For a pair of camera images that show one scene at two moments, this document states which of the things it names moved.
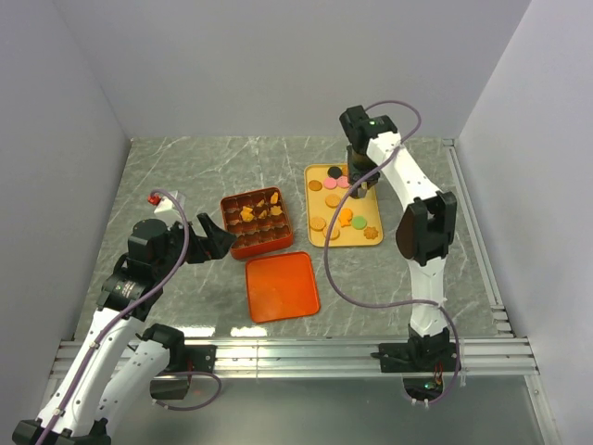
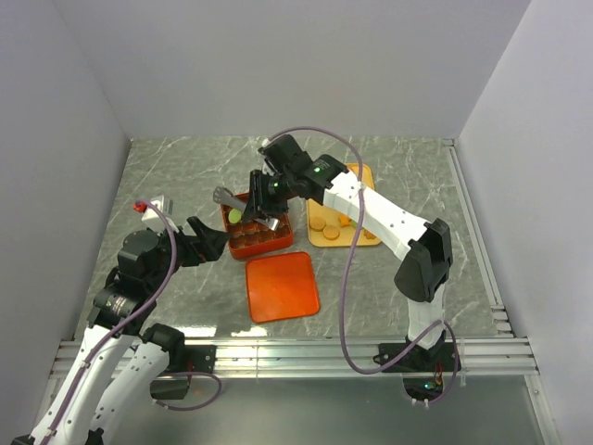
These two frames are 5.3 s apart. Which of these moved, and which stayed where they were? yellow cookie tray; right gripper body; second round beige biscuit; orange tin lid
Moved: right gripper body
Stayed: yellow cookie tray; second round beige biscuit; orange tin lid
